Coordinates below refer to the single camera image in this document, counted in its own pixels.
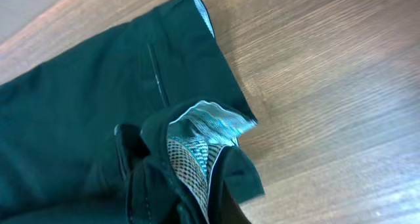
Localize black shorts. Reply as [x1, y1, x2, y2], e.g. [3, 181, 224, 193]
[1, 0, 264, 223]

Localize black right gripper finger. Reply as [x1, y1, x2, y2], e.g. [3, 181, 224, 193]
[114, 124, 150, 181]

